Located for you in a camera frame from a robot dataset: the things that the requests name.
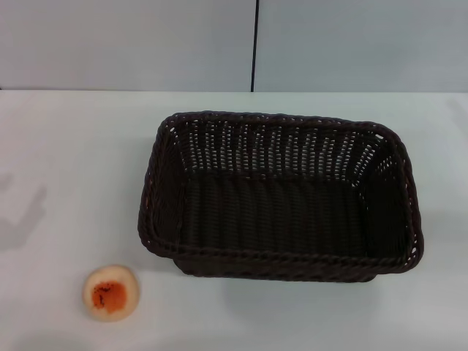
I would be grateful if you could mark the dark brown woven rectangular basket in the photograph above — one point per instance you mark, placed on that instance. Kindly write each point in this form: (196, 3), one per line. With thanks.
(278, 219)

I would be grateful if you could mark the round bread with orange centre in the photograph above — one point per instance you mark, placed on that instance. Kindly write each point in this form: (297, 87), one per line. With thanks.
(109, 294)

